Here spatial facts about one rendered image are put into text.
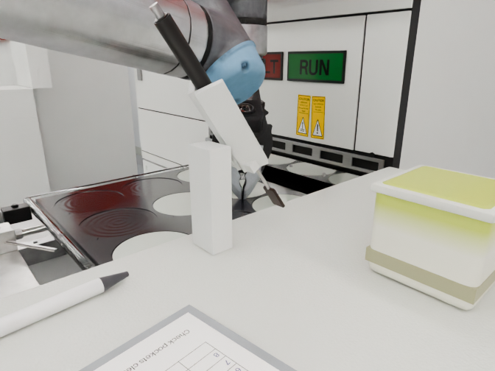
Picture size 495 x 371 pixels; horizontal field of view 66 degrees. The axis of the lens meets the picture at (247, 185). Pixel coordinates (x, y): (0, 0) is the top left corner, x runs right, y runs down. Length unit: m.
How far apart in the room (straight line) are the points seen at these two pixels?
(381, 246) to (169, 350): 0.15
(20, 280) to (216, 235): 0.27
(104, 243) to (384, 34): 0.46
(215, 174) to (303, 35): 0.43
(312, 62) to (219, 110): 0.39
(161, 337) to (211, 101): 0.16
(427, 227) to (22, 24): 0.29
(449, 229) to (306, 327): 0.10
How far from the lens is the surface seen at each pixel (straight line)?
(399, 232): 0.27
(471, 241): 0.25
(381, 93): 0.58
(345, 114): 0.62
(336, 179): 0.63
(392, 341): 0.24
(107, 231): 0.53
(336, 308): 0.25
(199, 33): 0.38
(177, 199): 0.61
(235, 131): 0.29
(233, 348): 0.21
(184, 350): 0.22
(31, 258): 0.65
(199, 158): 0.28
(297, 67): 0.67
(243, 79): 0.41
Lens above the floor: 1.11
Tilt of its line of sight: 18 degrees down
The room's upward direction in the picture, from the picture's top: straight up
